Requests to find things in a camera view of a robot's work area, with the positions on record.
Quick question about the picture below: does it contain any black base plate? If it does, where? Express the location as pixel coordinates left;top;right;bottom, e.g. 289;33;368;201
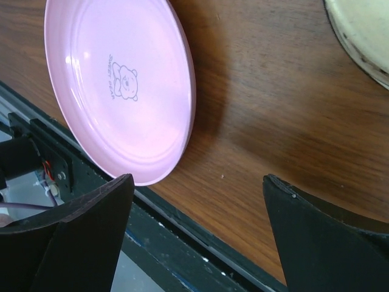
1;85;286;291

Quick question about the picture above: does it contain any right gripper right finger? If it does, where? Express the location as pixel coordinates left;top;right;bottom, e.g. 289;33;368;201
263;175;388;291

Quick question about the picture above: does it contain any small cream floral plate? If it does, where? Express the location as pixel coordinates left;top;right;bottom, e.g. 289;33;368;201
324;0;388;88

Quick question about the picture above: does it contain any pink plastic plate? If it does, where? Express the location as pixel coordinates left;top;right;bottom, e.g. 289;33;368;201
44;1;196;186

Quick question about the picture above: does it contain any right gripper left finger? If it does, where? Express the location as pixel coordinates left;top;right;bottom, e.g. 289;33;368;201
1;174;134;291

